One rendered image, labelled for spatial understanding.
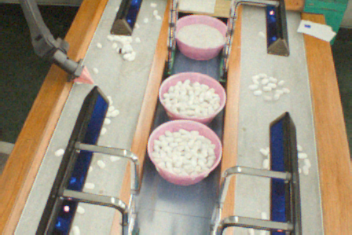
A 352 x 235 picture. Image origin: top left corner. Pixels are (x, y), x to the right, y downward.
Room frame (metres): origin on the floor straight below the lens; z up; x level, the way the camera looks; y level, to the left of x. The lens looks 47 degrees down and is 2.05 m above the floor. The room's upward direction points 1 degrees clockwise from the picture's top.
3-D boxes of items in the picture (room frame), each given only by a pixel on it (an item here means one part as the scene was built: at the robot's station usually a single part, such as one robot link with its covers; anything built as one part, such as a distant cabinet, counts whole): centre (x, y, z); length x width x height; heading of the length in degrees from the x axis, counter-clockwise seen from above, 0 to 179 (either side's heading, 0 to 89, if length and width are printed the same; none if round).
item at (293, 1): (2.02, -0.68, 0.83); 0.30 x 0.06 x 0.07; 80
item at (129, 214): (0.72, 0.09, 0.90); 0.20 x 0.19 x 0.45; 170
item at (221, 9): (2.03, -0.34, 0.77); 0.33 x 0.15 x 0.01; 80
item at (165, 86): (1.38, -0.23, 0.72); 0.27 x 0.27 x 0.10
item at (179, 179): (1.10, -0.18, 0.72); 0.27 x 0.27 x 0.10
